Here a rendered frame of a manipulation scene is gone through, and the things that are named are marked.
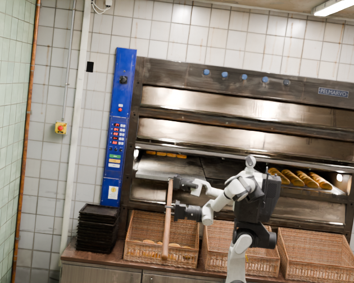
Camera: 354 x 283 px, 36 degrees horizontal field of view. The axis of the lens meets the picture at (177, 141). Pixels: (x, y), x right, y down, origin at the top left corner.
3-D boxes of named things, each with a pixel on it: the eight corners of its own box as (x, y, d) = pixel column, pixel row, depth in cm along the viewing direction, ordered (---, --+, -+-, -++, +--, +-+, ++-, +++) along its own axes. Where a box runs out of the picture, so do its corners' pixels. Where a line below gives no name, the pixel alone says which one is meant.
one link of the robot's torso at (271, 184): (273, 218, 381) (280, 168, 377) (275, 231, 347) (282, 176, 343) (231, 212, 385) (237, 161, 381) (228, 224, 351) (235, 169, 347)
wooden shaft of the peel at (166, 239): (167, 261, 244) (168, 255, 244) (160, 261, 244) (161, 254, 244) (172, 183, 414) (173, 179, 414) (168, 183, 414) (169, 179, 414)
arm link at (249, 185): (252, 188, 310) (260, 190, 330) (237, 171, 314) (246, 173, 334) (236, 201, 312) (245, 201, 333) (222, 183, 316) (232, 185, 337)
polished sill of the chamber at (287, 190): (132, 173, 457) (132, 168, 457) (345, 198, 461) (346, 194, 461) (131, 174, 451) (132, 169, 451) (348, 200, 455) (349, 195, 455)
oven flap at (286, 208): (129, 200, 453) (132, 177, 458) (343, 226, 457) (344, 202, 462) (129, 200, 449) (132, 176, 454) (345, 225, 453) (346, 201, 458)
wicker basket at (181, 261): (128, 241, 457) (132, 209, 454) (195, 249, 457) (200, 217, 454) (121, 260, 409) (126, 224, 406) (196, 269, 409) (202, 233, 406)
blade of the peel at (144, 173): (206, 185, 423) (207, 182, 423) (135, 177, 423) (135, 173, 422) (204, 176, 459) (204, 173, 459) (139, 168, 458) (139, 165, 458)
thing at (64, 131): (55, 132, 447) (57, 120, 446) (68, 133, 447) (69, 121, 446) (53, 133, 440) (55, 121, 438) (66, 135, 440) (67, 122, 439)
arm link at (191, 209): (176, 202, 323) (196, 204, 323) (176, 199, 333) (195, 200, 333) (173, 223, 325) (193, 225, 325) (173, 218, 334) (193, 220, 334)
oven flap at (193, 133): (136, 138, 447) (139, 115, 452) (353, 164, 451) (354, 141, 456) (136, 137, 443) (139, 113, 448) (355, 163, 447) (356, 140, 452)
